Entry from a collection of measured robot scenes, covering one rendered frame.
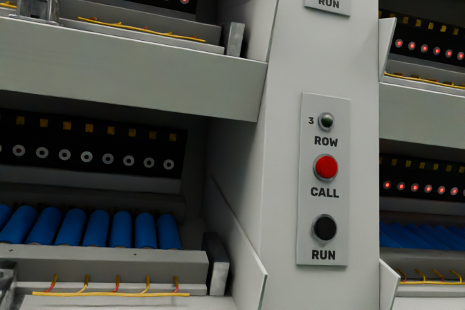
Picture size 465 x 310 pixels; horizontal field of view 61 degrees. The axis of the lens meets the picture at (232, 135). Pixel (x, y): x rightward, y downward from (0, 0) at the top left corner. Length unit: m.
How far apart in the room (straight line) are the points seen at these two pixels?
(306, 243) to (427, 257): 0.17
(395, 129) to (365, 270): 0.12
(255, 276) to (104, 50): 0.18
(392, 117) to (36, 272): 0.29
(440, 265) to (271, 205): 0.22
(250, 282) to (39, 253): 0.14
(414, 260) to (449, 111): 0.14
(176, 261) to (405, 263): 0.22
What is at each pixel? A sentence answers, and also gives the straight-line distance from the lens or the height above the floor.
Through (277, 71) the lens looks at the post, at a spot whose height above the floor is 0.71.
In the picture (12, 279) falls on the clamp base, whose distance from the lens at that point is 0.29.
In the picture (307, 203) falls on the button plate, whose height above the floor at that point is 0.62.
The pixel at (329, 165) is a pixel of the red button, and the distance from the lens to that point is 0.29.
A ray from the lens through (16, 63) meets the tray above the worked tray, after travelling 0.29.
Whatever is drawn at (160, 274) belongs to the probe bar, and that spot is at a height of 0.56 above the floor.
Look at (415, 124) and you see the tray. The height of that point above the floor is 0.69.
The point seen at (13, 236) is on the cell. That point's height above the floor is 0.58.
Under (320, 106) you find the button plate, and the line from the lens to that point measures 0.30.
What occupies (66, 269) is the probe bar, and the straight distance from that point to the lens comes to 0.31.
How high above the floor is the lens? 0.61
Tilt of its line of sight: 11 degrees up
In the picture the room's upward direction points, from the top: 4 degrees clockwise
